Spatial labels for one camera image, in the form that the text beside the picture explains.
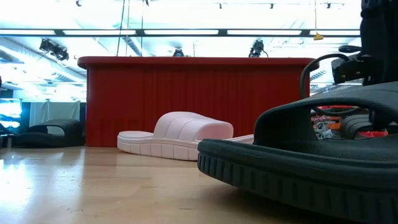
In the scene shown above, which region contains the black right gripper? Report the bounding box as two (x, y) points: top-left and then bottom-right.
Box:
(331, 45), (374, 85)

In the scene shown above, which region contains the black slide sandal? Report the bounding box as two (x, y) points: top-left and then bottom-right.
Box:
(197, 81), (398, 224)
(340, 114), (373, 140)
(14, 119), (85, 147)

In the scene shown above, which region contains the pink slide sandal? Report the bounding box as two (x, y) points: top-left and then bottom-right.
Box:
(117, 111), (254, 162)

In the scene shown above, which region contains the red plastic bin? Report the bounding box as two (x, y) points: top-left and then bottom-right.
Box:
(76, 55), (320, 147)

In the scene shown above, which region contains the yellow hanging plug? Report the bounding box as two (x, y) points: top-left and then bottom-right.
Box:
(313, 0), (325, 41)

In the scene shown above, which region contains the black ceiling beam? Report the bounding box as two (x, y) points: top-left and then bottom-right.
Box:
(0, 28), (361, 37)

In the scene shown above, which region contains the white curtain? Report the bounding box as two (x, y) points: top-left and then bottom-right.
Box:
(29, 100), (81, 127)

